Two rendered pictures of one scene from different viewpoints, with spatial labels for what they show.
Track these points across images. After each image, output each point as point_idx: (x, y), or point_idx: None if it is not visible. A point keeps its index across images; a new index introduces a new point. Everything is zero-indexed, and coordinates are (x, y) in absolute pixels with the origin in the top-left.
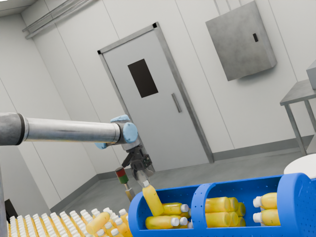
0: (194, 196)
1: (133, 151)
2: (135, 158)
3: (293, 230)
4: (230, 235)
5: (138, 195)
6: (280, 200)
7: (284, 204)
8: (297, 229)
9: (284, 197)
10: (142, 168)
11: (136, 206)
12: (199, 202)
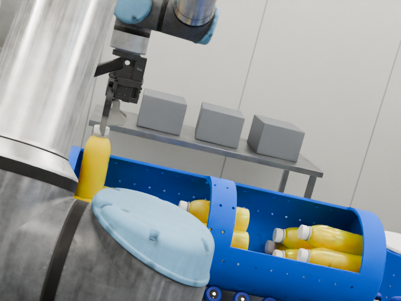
0: (215, 189)
1: (130, 61)
2: (124, 75)
3: (373, 283)
4: (266, 269)
5: None
6: (369, 236)
7: (375, 243)
8: (379, 283)
9: (375, 235)
10: (133, 99)
11: (71, 163)
12: (228, 200)
